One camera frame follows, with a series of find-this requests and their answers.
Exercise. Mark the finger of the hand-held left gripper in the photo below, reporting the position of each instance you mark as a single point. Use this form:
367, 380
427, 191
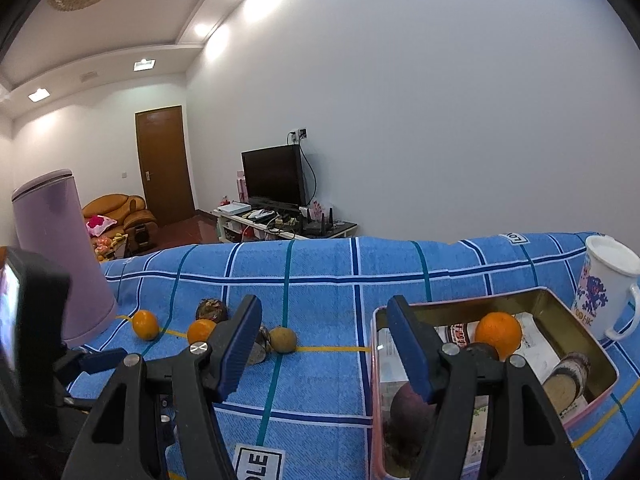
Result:
80, 402
102, 359

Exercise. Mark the purple sweet potato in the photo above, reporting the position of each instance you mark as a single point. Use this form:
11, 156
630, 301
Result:
405, 425

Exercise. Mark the ceiling air vent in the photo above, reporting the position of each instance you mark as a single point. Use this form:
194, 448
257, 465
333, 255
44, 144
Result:
89, 76

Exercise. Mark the lilac insulated kettle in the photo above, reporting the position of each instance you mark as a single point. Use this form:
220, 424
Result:
55, 230

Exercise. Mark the white printed paper pack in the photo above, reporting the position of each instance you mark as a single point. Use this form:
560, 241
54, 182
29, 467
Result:
540, 355

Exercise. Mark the small orange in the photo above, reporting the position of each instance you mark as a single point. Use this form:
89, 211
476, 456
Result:
145, 324

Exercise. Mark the pink gift box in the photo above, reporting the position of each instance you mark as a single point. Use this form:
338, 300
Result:
242, 186

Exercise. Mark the brown wooden door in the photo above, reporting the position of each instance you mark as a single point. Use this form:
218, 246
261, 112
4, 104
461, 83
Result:
165, 165

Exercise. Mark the pink tin box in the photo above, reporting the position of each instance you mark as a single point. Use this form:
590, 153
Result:
580, 335

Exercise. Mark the square ceiling light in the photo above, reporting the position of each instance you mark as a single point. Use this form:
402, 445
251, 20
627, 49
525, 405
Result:
38, 94
144, 64

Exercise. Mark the orange leather sofa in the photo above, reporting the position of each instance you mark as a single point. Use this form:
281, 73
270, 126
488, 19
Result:
117, 205

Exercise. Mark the medium orange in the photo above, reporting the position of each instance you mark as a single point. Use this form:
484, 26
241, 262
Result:
200, 331

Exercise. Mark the black router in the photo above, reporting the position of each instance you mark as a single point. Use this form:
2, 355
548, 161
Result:
317, 225

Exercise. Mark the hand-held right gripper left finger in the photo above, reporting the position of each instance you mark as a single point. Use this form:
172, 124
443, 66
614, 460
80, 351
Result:
240, 355

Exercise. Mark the brown round taro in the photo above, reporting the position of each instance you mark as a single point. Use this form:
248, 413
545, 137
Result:
210, 309

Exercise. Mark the white television stand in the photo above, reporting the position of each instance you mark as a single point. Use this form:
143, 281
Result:
227, 220

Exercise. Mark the black television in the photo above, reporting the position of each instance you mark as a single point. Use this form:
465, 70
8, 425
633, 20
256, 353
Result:
272, 175

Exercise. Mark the pile of assorted fruit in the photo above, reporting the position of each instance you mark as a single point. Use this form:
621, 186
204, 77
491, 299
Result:
107, 246

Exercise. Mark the brown kiwi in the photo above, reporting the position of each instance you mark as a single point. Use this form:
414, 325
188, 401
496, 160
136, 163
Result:
282, 340

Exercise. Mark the large orange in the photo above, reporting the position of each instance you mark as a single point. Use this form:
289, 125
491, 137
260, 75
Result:
497, 334

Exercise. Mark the pink flower decoration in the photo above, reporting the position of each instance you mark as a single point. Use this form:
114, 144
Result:
318, 210

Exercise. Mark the blue plaid blanket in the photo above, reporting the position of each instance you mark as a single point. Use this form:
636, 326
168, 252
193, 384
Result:
325, 385

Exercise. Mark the pink cushion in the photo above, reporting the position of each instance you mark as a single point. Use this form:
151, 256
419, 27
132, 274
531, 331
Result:
100, 224

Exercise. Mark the white set-top box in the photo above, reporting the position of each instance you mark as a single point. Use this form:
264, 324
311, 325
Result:
235, 208

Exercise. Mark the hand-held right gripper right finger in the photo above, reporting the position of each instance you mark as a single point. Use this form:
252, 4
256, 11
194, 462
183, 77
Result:
407, 350

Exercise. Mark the white wall socket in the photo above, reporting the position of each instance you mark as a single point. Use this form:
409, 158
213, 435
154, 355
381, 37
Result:
301, 133

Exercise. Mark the white printed mug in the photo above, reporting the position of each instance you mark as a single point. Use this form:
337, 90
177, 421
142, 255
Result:
600, 300

